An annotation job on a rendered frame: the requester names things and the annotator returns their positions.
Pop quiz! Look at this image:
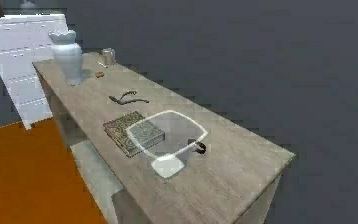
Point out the leather book with gold designs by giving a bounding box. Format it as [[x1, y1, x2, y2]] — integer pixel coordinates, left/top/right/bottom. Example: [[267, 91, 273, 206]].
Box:
[[102, 110, 166, 159]]

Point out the clear glass bowl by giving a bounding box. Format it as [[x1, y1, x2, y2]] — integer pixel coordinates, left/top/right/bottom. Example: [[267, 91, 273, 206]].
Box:
[[125, 109, 210, 179]]

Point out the small black object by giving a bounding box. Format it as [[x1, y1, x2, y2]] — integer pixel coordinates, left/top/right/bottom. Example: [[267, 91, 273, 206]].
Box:
[[187, 138, 208, 156]]

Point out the pale wooden table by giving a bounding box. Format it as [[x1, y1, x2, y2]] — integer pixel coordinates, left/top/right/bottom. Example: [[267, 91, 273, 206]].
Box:
[[32, 51, 296, 224]]

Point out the small grey cup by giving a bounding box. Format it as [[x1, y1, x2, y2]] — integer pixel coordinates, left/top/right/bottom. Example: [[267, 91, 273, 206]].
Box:
[[101, 47, 117, 66]]

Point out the pale blue ceramic vase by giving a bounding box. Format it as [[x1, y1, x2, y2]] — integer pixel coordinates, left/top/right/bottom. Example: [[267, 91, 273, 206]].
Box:
[[48, 29, 84, 87]]

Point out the white panelled furniture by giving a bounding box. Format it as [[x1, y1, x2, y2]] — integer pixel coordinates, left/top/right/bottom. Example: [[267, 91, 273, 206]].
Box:
[[0, 13, 71, 131]]

